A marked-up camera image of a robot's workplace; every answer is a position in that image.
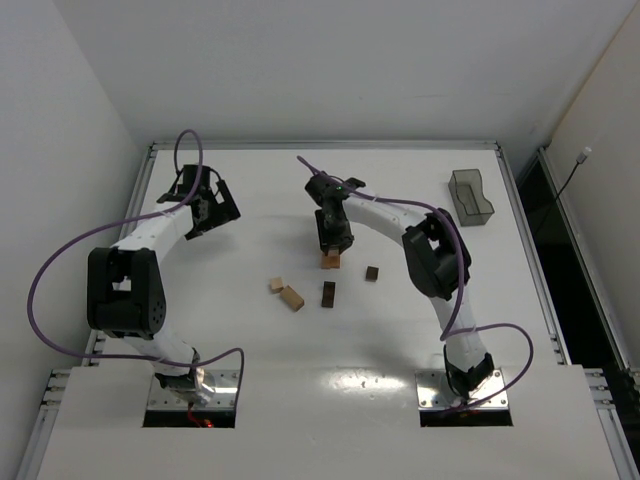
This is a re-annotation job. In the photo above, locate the dark wood cube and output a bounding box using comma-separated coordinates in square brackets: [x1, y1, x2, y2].
[365, 266, 379, 282]

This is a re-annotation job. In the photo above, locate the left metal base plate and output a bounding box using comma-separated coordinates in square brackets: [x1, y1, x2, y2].
[146, 369, 240, 412]

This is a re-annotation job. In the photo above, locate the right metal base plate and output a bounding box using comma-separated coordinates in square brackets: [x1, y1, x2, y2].
[415, 369, 509, 412]

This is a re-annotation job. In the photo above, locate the metal base plate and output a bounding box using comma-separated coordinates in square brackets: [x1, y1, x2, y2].
[415, 369, 509, 412]
[146, 369, 240, 412]

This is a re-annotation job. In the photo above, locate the smoky transparent plastic box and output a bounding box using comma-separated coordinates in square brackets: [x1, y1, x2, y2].
[448, 169, 495, 227]

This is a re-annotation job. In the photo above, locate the small light wood cube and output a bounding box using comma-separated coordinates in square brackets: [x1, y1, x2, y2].
[269, 277, 284, 293]

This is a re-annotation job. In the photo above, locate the thin light wood plank block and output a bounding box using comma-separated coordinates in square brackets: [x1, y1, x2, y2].
[280, 285, 305, 312]

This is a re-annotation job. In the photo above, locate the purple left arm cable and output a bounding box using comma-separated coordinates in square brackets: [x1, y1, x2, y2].
[27, 129, 245, 401]

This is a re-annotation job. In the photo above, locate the dark wood arch block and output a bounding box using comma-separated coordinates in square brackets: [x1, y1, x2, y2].
[321, 281, 336, 308]

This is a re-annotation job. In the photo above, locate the black cable with white plug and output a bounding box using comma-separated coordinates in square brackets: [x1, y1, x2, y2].
[553, 145, 594, 199]

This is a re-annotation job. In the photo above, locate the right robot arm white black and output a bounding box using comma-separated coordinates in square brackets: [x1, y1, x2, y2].
[305, 173, 494, 399]

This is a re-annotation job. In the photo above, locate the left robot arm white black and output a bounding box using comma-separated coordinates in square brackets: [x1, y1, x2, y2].
[87, 164, 240, 404]

